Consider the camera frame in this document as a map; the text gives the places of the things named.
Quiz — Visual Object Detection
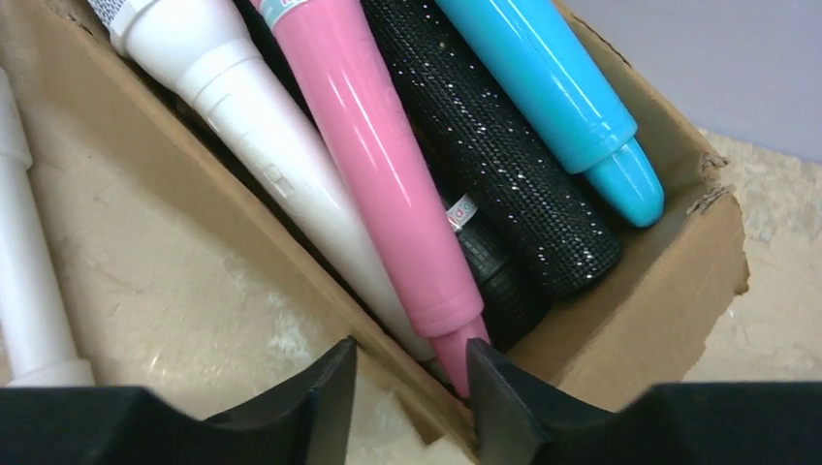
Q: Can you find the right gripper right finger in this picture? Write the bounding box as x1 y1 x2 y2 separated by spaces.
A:
466 339 821 464

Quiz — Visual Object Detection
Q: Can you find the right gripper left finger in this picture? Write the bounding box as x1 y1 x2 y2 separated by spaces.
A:
1 337 358 464

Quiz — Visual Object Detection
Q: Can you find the plain black microphone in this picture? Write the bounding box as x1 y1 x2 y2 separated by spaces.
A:
417 136 552 353

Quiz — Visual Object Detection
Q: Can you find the cardboard box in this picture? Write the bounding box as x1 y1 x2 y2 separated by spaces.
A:
1 1 749 464

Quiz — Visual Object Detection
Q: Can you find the black glitter microphone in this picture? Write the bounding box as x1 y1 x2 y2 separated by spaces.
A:
363 1 621 297

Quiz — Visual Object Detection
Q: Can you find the blue microphone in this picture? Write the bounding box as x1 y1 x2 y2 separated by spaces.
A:
438 0 664 228

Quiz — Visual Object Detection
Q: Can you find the pink microphone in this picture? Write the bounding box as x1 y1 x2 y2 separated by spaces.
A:
255 0 488 397

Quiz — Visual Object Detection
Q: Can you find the white microphone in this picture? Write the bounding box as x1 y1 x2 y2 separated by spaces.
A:
91 0 435 362

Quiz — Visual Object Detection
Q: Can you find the white PVC pipe frame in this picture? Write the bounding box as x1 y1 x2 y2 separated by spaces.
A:
1 72 95 387

